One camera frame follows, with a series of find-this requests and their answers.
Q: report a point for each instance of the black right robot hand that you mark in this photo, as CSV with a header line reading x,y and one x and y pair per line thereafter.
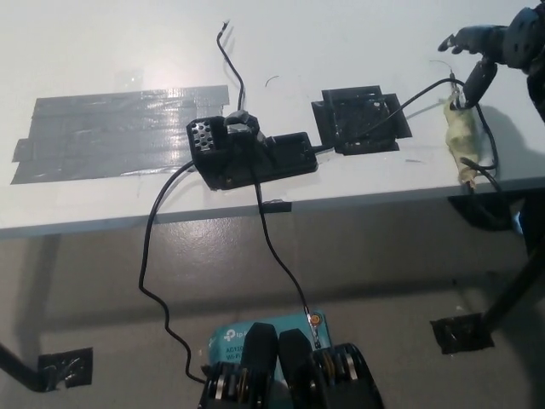
x,y
521,38

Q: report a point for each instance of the black object under table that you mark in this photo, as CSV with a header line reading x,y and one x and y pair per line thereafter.
x,y
485,213

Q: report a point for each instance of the teal tp-link box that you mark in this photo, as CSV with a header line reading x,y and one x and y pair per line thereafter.
x,y
225,341

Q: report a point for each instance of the large grey duct tape patch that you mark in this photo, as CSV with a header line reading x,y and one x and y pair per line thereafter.
x,y
106,132

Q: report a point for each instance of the small black tape strip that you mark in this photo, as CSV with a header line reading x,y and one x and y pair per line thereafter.
x,y
279,207

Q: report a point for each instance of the black floor tape patch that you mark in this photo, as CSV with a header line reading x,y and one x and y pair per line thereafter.
x,y
457,334
66,368

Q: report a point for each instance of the black soldering gun base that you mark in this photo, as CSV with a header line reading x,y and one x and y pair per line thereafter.
x,y
285,159

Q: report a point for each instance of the tape-wrapped soldering gun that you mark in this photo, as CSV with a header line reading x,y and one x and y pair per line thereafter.
x,y
462,136

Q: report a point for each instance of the black robot body blocks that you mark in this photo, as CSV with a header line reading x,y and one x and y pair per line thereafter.
x,y
298,362

